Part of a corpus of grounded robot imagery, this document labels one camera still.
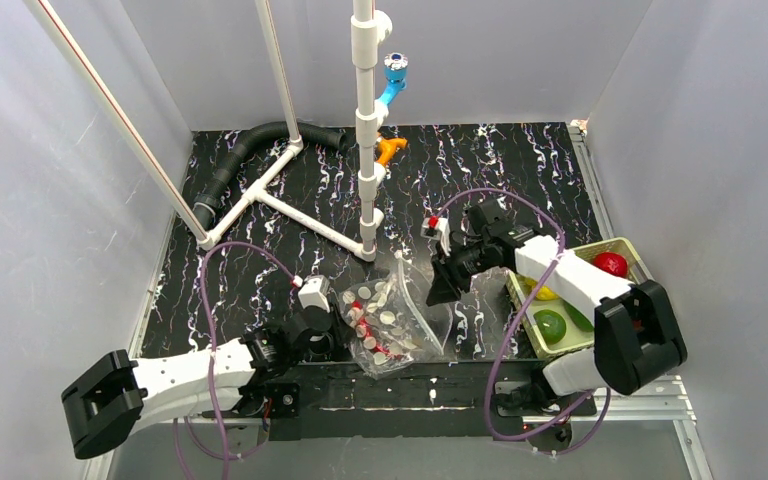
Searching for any fake red chili pepper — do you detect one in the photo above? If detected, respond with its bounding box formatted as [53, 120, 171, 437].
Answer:
[348, 301, 405, 365]

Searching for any clear polka dot zip bag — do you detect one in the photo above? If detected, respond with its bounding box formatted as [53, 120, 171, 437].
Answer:
[337, 251, 453, 379]

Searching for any fake yellow lemon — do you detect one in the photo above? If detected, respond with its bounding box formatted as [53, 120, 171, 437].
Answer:
[523, 277, 560, 301]

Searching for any fake green pepper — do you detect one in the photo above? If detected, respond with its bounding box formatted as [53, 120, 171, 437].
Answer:
[563, 301, 594, 333]

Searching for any fake red apple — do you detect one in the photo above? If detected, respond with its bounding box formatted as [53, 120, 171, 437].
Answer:
[591, 251, 629, 278]

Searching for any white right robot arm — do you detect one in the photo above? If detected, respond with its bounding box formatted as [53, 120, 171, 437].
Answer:
[422, 201, 688, 399]

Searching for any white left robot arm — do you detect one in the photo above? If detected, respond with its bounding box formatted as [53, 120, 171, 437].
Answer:
[61, 307, 354, 460]

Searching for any fake green lime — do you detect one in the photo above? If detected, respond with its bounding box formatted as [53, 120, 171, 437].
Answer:
[533, 309, 567, 345]

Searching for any pale green perforated basket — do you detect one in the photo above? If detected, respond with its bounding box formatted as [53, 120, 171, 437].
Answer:
[521, 237, 648, 361]

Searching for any orange pipe fitting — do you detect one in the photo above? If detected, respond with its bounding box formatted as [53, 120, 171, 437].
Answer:
[376, 135, 408, 167]

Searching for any blue faucet fixture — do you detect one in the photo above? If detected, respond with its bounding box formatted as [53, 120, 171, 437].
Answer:
[376, 52, 409, 108]

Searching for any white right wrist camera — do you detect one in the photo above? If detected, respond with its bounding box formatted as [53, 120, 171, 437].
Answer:
[420, 215, 451, 257]

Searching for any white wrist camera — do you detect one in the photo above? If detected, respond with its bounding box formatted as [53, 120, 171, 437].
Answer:
[420, 215, 451, 257]
[297, 275, 331, 313]

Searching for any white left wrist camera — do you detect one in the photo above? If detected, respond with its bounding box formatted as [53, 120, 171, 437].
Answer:
[297, 275, 331, 313]

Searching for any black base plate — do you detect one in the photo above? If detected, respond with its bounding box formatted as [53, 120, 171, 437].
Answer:
[201, 360, 597, 442]

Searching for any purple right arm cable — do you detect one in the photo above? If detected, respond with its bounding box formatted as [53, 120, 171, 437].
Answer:
[435, 187, 613, 458]

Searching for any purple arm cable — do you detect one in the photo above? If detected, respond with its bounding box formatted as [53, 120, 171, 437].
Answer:
[171, 241, 302, 480]
[435, 187, 613, 458]

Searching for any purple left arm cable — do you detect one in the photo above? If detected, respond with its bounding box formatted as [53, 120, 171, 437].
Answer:
[171, 241, 302, 480]

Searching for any black corrugated hose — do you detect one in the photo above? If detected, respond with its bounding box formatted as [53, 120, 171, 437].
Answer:
[191, 121, 349, 230]

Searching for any white pvc pipe frame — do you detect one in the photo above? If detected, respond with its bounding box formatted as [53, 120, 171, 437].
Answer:
[27, 1, 392, 262]

